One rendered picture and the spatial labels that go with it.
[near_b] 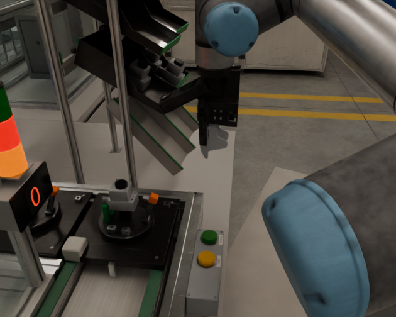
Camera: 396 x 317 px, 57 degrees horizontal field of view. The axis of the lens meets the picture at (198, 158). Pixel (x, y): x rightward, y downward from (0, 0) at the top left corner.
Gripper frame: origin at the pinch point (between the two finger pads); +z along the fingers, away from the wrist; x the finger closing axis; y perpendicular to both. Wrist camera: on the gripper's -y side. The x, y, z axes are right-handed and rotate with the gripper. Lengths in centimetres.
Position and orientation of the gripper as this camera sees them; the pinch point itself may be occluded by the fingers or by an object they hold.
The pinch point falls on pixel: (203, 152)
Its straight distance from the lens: 81.9
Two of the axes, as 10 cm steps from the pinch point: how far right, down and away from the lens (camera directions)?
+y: 9.9, 0.6, -1.0
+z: 0.0, 8.4, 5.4
